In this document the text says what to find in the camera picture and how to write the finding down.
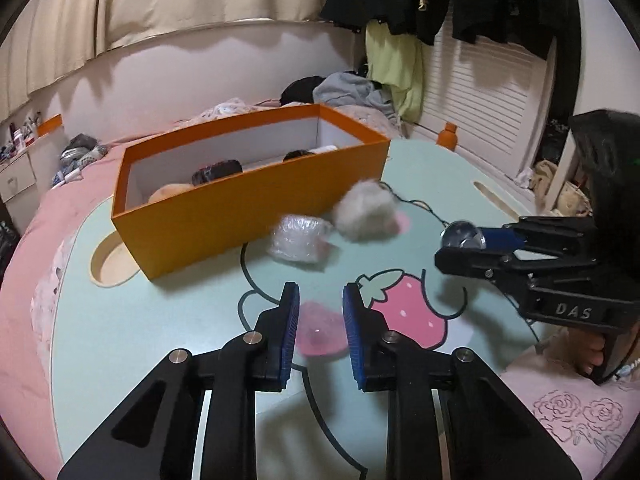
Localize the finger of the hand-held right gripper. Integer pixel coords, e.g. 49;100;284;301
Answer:
479;216;599;262
434;246;599;302

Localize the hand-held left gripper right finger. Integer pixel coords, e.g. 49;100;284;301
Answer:
341;282;583;480

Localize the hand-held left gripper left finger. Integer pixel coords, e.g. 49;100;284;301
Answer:
56;281;301;480

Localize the shiny silver round object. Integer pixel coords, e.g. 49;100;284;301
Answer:
440;220;487;251

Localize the bubble wrap package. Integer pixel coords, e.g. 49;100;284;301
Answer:
267;215;332;265

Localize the grey fluffy fur ball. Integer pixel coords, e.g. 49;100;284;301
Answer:
334;177;403;239

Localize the orange cardboard box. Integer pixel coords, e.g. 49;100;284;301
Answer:
111;104;391;281

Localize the black lace satin cloth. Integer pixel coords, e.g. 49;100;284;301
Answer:
191;159;244;186

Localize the person's right hand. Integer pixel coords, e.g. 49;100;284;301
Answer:
570;330;608;378

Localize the beige cloth pile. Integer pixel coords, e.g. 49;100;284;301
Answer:
530;160;593;216

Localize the pink rose print blanket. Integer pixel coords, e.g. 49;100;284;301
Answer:
30;95;640;466

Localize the yellow-green hanging cloth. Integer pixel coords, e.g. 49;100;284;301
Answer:
364;19;425;123

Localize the grey clothes heap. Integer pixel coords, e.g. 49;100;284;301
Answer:
312;72;396;116

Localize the black clothing heap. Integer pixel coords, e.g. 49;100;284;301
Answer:
280;76;326;106

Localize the silver grey bag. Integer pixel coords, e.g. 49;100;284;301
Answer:
60;134;108;166

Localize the white nightstand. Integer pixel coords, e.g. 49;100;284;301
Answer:
0;152;38;206

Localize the cluster of toiletry bottles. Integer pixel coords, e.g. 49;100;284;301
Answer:
0;110;43;161

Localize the cream curtain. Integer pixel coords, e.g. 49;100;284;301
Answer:
0;0;351;121

